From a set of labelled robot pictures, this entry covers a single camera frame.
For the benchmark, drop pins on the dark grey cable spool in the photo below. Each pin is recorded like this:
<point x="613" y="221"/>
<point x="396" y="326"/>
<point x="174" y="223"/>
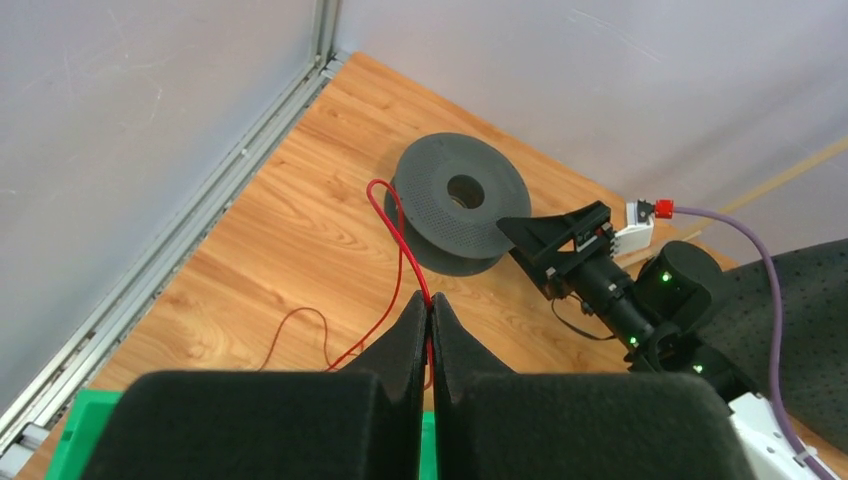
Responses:
<point x="451" y="190"/>

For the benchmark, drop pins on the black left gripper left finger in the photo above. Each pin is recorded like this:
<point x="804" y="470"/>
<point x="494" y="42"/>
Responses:
<point x="361" y="422"/>

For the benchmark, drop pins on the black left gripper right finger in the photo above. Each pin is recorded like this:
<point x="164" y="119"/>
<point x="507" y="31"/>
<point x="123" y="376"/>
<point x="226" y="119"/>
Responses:
<point x="495" y="423"/>

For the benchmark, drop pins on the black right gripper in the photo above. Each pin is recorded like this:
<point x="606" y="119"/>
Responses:
<point x="568" y="253"/>

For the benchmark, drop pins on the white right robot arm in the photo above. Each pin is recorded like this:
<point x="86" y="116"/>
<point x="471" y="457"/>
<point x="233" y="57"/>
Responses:
<point x="659" y="315"/>

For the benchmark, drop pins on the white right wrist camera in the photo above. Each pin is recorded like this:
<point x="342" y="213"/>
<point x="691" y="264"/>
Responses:
<point x="638" y="231"/>

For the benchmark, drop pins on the green plastic divided bin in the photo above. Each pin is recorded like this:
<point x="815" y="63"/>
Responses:
<point x="92" y="409"/>

